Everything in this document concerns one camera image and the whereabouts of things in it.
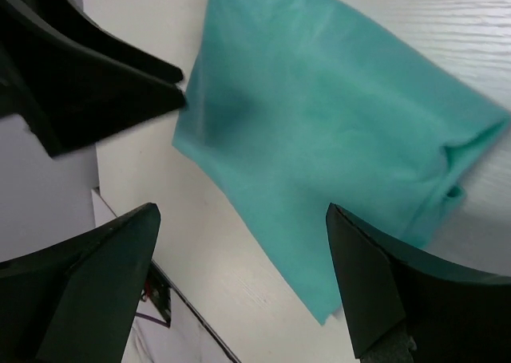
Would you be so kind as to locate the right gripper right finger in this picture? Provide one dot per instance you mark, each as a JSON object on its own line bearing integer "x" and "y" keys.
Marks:
{"x": 403, "y": 304}

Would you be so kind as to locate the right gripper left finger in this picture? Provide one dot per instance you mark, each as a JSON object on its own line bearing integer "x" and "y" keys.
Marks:
{"x": 76, "y": 300}

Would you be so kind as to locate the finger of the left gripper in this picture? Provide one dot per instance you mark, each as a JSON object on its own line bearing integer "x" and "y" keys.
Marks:
{"x": 52, "y": 43}
{"x": 71, "y": 98}

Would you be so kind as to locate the teal t shirt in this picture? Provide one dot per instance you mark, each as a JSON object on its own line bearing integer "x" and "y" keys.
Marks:
{"x": 297, "y": 104}

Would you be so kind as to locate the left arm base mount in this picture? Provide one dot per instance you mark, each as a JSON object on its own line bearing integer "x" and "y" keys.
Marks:
{"x": 157, "y": 290}

